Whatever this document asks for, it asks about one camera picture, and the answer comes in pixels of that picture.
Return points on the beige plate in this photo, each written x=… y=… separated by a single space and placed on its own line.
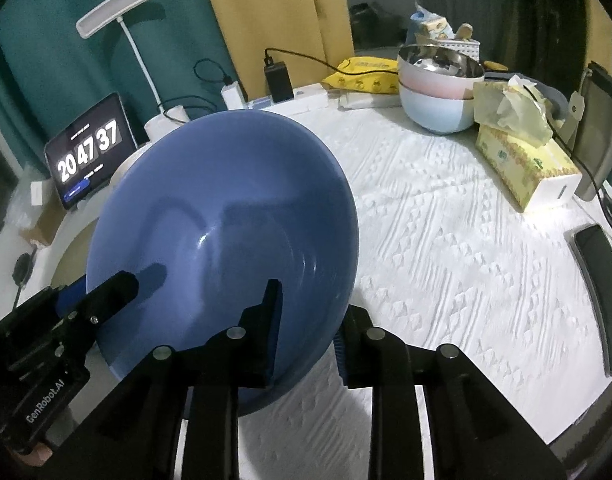
x=68 y=260

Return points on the cardboard box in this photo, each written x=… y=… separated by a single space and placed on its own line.
x=46 y=220

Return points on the small white box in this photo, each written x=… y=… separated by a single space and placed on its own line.
x=36 y=194

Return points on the white perforated strainer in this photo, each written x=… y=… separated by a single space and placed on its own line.
x=463 y=49

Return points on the white desk lamp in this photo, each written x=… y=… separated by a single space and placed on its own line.
x=116 y=7

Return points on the tablet with clock display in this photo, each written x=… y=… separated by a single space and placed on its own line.
x=86 y=160

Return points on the yellowish tissue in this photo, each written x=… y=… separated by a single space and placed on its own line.
x=510 y=110

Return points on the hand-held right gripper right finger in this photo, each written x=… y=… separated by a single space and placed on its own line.
x=342 y=360

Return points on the white flat box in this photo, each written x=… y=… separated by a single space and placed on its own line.
x=370 y=101

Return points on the white textured tablecloth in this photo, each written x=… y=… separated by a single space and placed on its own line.
x=435 y=260

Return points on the silver metal appliance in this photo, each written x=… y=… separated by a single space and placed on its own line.
x=598 y=135

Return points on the person's left hand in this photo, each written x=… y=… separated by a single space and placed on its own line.
x=33 y=455

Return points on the yellow packet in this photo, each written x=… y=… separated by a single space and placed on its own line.
x=361 y=77

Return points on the white charger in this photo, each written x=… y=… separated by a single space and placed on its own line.
x=233 y=96

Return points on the blue snack pouch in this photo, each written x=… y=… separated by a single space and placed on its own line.
x=428 y=22

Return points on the black phone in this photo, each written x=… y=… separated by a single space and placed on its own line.
x=600 y=285

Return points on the white power strip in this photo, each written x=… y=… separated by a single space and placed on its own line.
x=306 y=100

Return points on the dark blue bowl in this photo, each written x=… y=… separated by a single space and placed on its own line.
x=211 y=185

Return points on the yellow tissue box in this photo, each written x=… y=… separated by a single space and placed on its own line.
x=515 y=160

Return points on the steel bowl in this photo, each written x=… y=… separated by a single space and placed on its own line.
x=435 y=62

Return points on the teal curtain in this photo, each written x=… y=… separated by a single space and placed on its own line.
x=186 y=10

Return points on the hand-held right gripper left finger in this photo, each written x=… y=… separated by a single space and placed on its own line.
x=272 y=350

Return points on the light blue bowl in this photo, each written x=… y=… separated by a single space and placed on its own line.
x=435 y=115

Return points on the plain pink bowl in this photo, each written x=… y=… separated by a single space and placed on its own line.
x=425 y=87

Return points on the black charger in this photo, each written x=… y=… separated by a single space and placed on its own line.
x=278 y=82

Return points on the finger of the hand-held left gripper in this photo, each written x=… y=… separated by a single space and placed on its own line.
x=113 y=292
x=71 y=296

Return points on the yellow curtain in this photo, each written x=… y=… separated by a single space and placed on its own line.
x=266 y=10

